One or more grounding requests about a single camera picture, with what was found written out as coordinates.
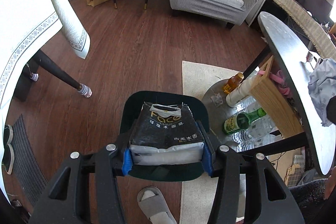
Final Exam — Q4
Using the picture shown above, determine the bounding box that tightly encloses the black silver tissue pack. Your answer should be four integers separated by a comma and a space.
129, 102, 205, 166

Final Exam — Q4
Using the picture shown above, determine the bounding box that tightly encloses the dark green trash bin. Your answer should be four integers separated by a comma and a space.
120, 91, 209, 182

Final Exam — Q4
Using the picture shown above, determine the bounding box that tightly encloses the grey slipper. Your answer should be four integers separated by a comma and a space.
137, 186, 177, 224

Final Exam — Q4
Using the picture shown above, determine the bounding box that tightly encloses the wooden box under table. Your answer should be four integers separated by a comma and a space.
249, 56, 304, 138

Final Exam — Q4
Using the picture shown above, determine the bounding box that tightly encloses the green glass bottle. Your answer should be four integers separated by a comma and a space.
222, 107, 266, 135

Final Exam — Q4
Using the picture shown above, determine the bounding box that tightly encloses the round grey marble table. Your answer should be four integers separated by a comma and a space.
258, 11, 335, 175

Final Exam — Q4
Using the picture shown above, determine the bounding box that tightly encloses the beige fringed shelf cloth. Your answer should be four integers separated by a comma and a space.
272, 0, 336, 60

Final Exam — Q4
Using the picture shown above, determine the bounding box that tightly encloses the white cylindrical bottle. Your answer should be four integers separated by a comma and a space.
226, 77, 255, 107

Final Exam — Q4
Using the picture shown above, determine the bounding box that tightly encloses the amber glass bottle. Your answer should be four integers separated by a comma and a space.
223, 72, 244, 94

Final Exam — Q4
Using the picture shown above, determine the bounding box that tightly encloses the dark striped doormat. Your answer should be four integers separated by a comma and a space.
11, 115, 48, 207

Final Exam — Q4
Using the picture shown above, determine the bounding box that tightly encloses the black monitor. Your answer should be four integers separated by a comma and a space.
296, 0, 334, 25

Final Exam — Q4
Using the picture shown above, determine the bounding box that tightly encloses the black table leg with sock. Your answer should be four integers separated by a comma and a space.
33, 50, 92, 98

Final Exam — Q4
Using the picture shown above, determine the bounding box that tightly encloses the white patterned tablecloth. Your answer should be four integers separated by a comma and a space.
1, 0, 90, 109

